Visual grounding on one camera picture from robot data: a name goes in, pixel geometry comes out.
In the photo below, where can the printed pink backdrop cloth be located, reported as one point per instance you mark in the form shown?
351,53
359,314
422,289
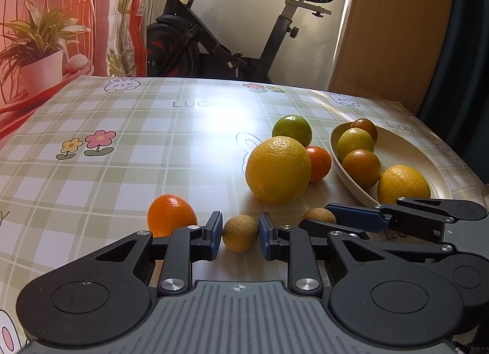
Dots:
46,44

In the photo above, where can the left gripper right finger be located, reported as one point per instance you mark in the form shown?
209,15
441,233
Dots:
370,293

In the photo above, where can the dark teal curtain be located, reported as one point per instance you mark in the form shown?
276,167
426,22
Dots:
455,106

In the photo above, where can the green plaid tablecloth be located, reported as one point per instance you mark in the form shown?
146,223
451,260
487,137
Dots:
83,170

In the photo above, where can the orange-brown tangerine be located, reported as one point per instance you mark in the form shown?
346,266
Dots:
363,167

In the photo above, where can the wooden wardrobe panel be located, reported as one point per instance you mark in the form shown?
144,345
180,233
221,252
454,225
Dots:
390,49

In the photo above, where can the large yellow orange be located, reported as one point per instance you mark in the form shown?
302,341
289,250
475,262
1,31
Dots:
278,170

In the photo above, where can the small orange tangerine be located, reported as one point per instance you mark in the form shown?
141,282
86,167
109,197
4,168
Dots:
321,162

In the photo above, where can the dark orange-green tangerine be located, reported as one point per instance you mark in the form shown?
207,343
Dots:
366,125

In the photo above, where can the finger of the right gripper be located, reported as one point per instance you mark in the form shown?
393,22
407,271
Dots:
401,246
407,215

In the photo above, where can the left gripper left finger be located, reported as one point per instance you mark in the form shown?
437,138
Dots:
106,294

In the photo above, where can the orange kumquat mandarin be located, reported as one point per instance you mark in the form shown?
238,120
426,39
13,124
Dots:
169,212

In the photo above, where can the green citrus fruit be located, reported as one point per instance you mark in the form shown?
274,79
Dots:
293,126

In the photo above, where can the small brown longan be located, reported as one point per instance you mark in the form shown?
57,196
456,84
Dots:
240,233

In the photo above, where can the yellow-green round fruit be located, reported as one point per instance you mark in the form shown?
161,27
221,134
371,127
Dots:
353,139

